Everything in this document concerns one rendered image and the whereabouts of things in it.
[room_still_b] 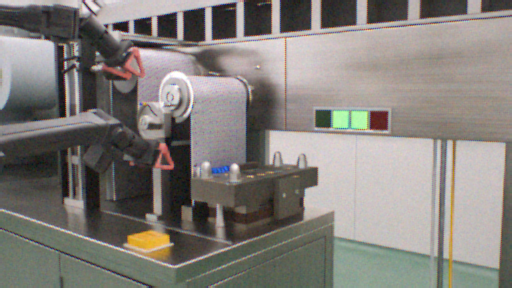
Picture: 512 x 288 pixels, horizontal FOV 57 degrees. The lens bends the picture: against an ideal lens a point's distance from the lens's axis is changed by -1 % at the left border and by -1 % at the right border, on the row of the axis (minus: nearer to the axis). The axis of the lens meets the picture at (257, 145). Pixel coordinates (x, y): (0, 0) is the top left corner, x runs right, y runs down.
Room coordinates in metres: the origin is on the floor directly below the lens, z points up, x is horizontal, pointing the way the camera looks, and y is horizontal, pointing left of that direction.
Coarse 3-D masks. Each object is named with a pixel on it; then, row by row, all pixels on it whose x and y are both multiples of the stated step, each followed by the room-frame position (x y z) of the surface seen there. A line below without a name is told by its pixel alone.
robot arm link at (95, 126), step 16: (96, 112) 1.07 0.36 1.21; (0, 128) 0.81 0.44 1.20; (16, 128) 0.83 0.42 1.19; (32, 128) 0.86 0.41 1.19; (48, 128) 0.89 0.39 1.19; (64, 128) 0.92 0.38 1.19; (80, 128) 0.97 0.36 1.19; (96, 128) 1.01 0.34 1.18; (112, 128) 1.06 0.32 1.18; (0, 144) 0.77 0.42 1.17; (16, 144) 0.81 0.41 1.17; (32, 144) 0.85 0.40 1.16; (48, 144) 0.89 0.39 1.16; (64, 144) 0.94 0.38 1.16; (80, 144) 0.99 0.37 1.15; (96, 144) 1.03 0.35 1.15; (0, 160) 0.75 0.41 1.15
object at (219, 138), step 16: (224, 112) 1.45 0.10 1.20; (240, 112) 1.51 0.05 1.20; (192, 128) 1.35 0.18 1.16; (208, 128) 1.40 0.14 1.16; (224, 128) 1.45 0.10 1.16; (240, 128) 1.51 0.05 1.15; (192, 144) 1.35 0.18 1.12; (208, 144) 1.40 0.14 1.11; (224, 144) 1.45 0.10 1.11; (240, 144) 1.51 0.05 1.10; (192, 160) 1.35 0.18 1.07; (208, 160) 1.40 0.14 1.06; (224, 160) 1.45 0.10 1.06; (240, 160) 1.51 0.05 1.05; (192, 176) 1.35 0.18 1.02
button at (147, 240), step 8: (144, 232) 1.12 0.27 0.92; (152, 232) 1.13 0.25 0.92; (160, 232) 1.12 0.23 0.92; (128, 240) 1.09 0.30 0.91; (136, 240) 1.07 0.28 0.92; (144, 240) 1.06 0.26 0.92; (152, 240) 1.07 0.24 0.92; (160, 240) 1.09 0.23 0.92; (168, 240) 1.10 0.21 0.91; (144, 248) 1.06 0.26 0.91
